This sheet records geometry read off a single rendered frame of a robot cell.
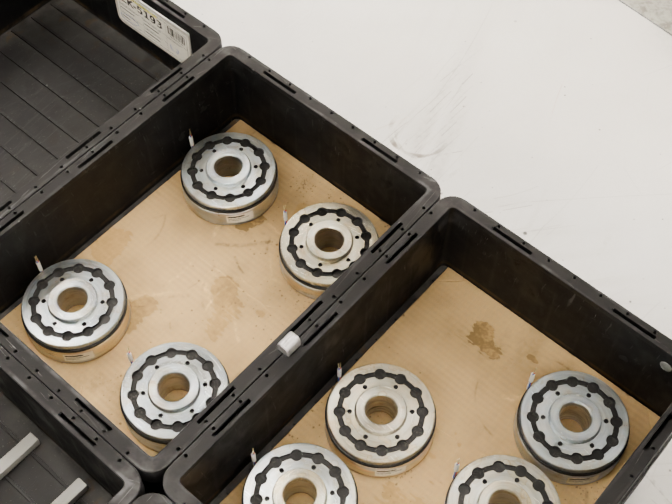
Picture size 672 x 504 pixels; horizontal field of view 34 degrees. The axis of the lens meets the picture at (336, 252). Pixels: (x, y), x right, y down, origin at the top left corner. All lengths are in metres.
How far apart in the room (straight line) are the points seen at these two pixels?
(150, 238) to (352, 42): 0.48
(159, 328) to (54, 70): 0.38
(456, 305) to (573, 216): 0.29
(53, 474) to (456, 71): 0.76
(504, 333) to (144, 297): 0.37
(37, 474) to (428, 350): 0.39
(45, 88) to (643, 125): 0.75
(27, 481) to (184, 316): 0.22
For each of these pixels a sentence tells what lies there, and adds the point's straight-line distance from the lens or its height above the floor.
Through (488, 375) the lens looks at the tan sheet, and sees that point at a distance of 1.08.
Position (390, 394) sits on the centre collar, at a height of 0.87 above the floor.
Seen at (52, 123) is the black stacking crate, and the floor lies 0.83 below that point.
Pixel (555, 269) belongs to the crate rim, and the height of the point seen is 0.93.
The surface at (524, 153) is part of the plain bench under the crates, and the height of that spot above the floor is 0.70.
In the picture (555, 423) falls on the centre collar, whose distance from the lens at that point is 1.03.
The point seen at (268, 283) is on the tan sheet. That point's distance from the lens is 1.12.
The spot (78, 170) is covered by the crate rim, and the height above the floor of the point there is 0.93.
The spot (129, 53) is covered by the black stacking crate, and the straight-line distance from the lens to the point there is 1.34.
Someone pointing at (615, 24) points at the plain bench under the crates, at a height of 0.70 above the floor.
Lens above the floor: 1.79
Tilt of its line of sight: 57 degrees down
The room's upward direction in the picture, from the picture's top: straight up
